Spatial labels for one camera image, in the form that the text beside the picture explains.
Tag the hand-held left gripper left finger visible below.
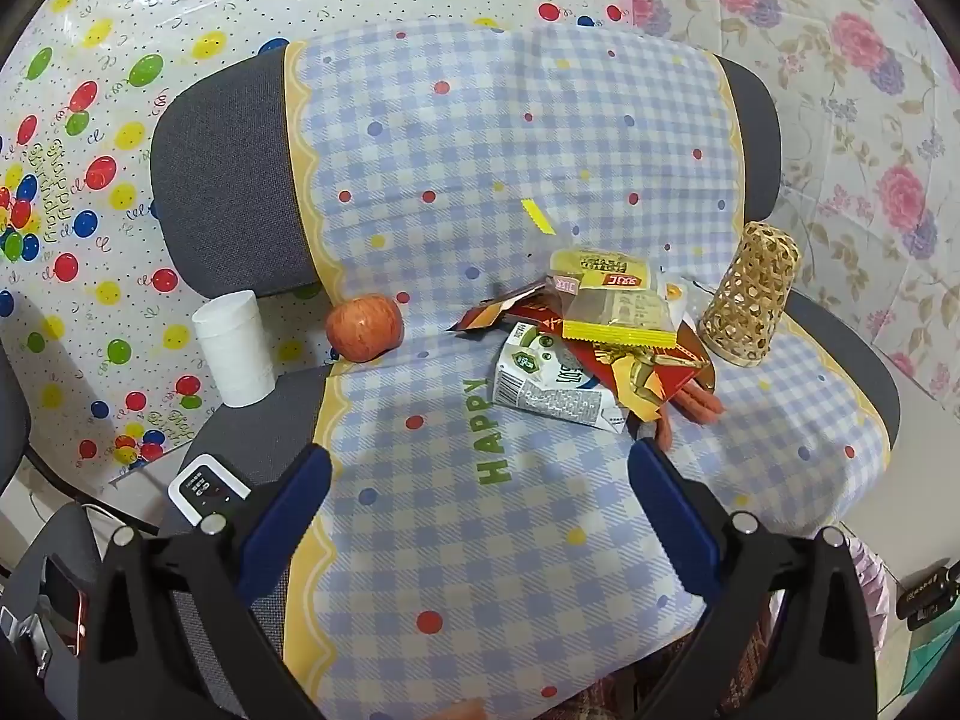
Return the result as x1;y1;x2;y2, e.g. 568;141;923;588
79;442;335;720

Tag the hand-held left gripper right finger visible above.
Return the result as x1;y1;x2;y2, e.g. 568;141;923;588
628;436;878;720

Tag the orange carrot toy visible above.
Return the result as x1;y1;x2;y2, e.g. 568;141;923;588
656;379;727;445

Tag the red gold wrapper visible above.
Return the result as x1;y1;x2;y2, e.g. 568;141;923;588
517;298;713;421

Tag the white green milk carton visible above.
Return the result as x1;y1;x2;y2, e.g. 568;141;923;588
491;321;629;434

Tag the clear yellow snack wrapper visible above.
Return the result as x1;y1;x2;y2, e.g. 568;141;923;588
561;286;680;350

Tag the woven bamboo basket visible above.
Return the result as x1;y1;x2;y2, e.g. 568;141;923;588
697;221;802;370

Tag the yellow red-label snack wrapper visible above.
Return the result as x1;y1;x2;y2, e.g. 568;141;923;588
550;247;657;293

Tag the brown snack wrapper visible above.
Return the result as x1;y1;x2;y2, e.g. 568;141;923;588
448;277;556;333

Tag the white pocket router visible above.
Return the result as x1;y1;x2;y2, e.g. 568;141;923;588
166;452;252;533

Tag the white toilet paper roll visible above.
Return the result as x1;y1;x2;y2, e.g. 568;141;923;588
191;289;275;409

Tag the red apple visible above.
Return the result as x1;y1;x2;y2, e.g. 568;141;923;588
325;294;406;362

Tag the pink plastic bag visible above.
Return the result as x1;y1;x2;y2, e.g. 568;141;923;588
847;540;893;653

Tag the red phone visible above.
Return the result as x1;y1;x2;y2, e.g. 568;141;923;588
41;555;95;657

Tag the grey office chair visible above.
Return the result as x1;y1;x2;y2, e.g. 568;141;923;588
150;22;901;720

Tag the balloon print plastic sheet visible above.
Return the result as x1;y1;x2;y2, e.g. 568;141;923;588
0;0;638;481

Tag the blue checkered cloth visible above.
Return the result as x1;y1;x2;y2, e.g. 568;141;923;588
279;19;893;713

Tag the floral print plastic sheet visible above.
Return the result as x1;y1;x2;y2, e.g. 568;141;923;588
622;0;960;398

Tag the black camera device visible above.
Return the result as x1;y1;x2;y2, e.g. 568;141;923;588
896;559;960;631

